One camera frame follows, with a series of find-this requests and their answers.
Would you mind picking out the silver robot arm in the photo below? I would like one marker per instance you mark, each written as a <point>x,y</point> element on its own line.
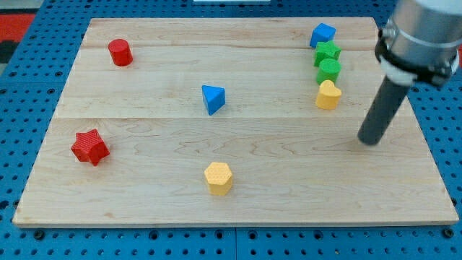
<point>419,43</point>

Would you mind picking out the blue cube block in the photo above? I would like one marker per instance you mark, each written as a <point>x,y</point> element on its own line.
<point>322,33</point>

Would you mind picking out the green cylinder block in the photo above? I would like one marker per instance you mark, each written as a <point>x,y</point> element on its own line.
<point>329,69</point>

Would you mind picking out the green star block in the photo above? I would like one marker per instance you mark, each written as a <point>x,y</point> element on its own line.
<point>326,50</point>

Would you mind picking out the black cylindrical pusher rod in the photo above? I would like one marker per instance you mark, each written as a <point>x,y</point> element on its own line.
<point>384,107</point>

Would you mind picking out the yellow heart block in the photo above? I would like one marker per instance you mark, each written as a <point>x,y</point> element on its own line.
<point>328,96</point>

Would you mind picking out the red cylinder block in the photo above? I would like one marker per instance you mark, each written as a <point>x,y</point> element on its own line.
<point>120,52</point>

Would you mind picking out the blue triangle block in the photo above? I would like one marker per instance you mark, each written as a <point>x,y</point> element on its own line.
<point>213,98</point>

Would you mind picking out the yellow hexagon block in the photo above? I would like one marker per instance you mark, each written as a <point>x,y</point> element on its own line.
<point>219,178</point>

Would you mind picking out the wooden board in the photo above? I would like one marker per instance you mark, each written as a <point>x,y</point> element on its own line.
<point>293,164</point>

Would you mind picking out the red star block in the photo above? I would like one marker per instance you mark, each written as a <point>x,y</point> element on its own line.
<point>90,147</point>

